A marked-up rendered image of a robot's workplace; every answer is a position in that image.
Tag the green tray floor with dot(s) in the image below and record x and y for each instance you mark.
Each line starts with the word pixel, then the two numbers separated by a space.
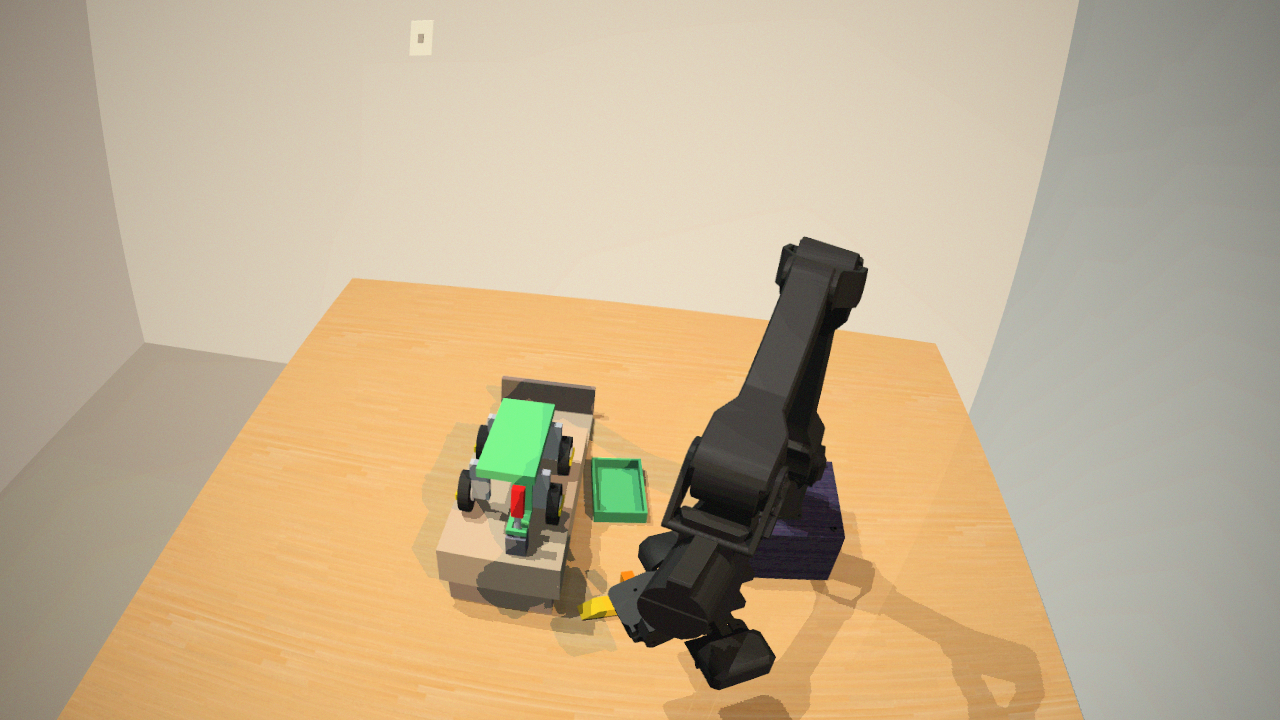
pixel 617 489

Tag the red-headed pin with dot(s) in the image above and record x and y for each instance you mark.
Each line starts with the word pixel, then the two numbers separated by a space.
pixel 517 504

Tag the green trolley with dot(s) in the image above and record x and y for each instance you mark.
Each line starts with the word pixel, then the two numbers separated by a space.
pixel 511 449

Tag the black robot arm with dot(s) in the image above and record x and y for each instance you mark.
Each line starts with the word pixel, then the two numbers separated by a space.
pixel 756 457

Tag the yellow wheel chock with orange handle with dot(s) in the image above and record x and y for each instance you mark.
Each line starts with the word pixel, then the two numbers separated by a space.
pixel 601 606

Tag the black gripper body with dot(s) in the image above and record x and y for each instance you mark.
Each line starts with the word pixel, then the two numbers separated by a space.
pixel 732 653

